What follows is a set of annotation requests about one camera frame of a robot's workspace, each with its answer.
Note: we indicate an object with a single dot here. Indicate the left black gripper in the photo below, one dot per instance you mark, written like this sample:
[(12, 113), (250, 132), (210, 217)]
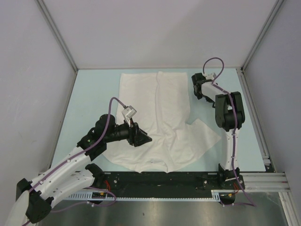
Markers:
[(136, 138)]

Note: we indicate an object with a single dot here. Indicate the white t-shirt garment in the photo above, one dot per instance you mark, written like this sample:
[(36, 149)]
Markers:
[(162, 105)]

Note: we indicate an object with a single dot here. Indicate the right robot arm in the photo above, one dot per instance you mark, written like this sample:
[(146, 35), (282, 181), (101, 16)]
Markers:
[(229, 116)]

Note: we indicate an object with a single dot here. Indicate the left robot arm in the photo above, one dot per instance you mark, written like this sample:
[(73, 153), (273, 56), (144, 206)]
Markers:
[(76, 171)]

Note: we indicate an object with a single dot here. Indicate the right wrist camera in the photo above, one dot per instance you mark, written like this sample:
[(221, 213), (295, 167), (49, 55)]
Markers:
[(210, 77)]

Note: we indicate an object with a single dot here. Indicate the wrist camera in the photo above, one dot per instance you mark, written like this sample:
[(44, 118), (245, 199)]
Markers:
[(128, 112), (210, 77)]

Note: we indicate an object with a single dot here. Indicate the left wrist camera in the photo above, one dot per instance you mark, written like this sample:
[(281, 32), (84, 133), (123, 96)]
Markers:
[(128, 112)]

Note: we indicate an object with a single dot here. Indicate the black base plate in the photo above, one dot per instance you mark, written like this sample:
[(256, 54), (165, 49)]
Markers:
[(175, 184)]

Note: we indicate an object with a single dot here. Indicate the white slotted cable duct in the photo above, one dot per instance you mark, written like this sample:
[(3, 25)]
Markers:
[(93, 195)]

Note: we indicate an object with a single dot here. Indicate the aluminium frame rail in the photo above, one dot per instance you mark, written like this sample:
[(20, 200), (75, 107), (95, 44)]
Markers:
[(270, 180)]

